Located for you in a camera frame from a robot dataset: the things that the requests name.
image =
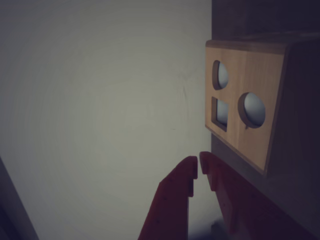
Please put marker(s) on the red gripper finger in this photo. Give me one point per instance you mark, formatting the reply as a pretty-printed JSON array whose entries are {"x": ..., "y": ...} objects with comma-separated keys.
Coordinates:
[
  {"x": 240, "y": 205},
  {"x": 170, "y": 207}
]

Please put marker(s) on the wooden shape sorter box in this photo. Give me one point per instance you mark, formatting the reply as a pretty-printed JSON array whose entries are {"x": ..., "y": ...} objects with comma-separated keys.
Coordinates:
[{"x": 250, "y": 75}]

